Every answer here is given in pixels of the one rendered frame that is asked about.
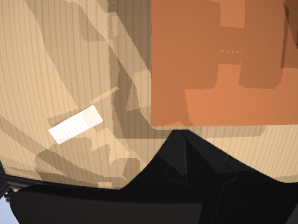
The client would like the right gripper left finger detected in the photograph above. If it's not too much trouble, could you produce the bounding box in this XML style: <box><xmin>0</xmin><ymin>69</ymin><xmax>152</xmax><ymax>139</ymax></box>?
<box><xmin>10</xmin><ymin>129</ymin><xmax>202</xmax><ymax>224</ymax></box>

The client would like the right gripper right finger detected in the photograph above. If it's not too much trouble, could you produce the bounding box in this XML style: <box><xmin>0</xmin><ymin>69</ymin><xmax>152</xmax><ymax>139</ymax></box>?
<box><xmin>181</xmin><ymin>129</ymin><xmax>298</xmax><ymax>224</ymax></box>

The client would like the dark brown low bench with grey legs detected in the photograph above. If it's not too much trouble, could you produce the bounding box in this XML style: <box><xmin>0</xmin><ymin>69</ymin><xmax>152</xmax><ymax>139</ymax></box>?
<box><xmin>151</xmin><ymin>0</ymin><xmax>298</xmax><ymax>126</ymax></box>

